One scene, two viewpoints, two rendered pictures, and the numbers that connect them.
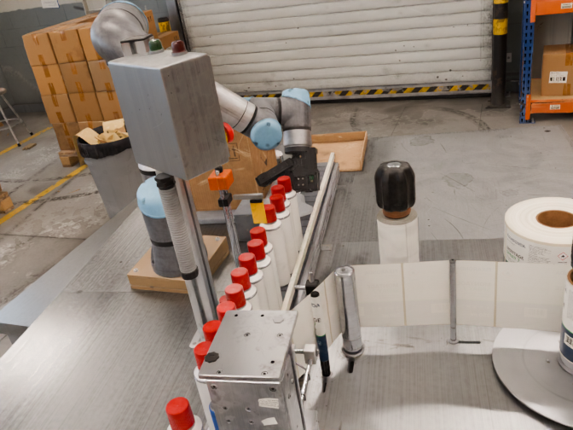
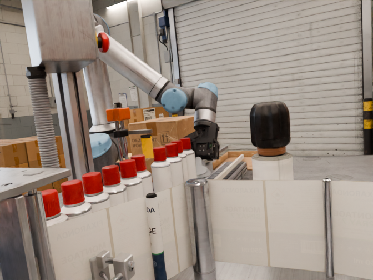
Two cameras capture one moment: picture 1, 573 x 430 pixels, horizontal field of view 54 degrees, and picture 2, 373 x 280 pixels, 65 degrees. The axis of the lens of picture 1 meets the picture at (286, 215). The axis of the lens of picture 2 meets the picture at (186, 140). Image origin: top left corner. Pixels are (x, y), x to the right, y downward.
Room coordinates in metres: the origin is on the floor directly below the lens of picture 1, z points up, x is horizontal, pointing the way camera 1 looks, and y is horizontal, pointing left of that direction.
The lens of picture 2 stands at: (0.41, -0.15, 1.20)
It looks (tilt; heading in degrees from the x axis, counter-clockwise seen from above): 8 degrees down; 9
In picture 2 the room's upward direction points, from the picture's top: 6 degrees counter-clockwise
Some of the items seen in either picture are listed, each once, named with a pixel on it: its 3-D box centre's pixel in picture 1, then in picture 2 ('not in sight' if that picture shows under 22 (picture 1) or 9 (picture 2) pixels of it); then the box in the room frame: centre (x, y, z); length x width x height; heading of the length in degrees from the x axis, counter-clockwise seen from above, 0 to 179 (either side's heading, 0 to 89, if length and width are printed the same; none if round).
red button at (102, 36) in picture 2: (223, 133); (100, 42); (0.97, 0.09, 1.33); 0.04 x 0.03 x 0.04; 40
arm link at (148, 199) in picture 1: (164, 206); (95, 155); (1.32, 0.30, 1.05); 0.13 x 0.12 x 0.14; 4
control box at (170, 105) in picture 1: (170, 111); (57, 18); (0.97, 0.17, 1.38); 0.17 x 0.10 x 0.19; 40
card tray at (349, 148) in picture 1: (330, 151); (243, 159); (2.01, -0.20, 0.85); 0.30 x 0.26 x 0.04; 165
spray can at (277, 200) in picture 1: (282, 235); (174, 180); (1.19, 0.02, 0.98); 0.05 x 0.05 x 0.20
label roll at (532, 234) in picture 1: (554, 248); not in sight; (0.99, -0.55, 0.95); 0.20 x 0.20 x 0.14
